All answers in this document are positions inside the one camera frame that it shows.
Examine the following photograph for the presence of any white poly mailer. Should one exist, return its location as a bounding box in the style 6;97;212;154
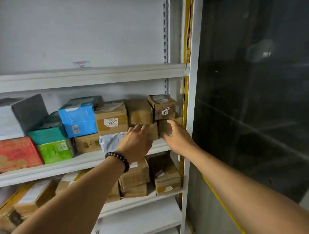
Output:
99;131;128;153

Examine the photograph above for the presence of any taped brown parcel long label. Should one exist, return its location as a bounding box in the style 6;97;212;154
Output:
126;99;154;126

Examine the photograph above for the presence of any blue cardboard box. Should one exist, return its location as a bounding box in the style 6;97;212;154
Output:
58;95;104;138

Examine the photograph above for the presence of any person's left forearm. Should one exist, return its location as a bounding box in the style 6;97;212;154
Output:
12;157;126;234

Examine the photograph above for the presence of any row of parcels shelf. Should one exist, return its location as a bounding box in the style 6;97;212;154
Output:
0;154;182;234

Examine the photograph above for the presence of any red printed cardboard box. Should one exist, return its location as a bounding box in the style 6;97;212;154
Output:
0;136;44;174

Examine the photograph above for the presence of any white metal shelf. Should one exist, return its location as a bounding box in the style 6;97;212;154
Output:
0;0;204;234

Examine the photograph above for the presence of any small brown parcel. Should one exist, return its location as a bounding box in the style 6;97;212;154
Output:
147;94;177;121

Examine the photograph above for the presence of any dark bead bracelet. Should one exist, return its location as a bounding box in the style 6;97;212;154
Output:
105;151;130;174

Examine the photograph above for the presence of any person's right hand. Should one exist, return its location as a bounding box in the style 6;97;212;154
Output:
161;119;201;160

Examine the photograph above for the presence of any person's left hand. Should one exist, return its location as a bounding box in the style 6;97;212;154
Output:
117;124;153;165

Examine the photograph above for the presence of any plain yellow tape line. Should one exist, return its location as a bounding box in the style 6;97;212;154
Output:
202;175;246;234

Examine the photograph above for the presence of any dark glass door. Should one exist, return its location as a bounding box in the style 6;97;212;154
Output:
192;0;309;205

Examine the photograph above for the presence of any yellow printed tape strip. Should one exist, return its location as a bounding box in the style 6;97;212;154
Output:
183;0;193;128

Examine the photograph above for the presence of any small brown box green print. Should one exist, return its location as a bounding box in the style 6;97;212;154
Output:
73;132;102;154

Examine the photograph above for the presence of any brown box labelled 0227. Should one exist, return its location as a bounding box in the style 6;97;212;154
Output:
94;101;129;136

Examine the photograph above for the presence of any teal box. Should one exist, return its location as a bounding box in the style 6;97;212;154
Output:
28;111;69;146

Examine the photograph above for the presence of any grey white box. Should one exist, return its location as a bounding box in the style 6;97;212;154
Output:
0;94;49;141

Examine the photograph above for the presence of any person's right forearm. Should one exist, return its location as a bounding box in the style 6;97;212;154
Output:
189;147;309;234

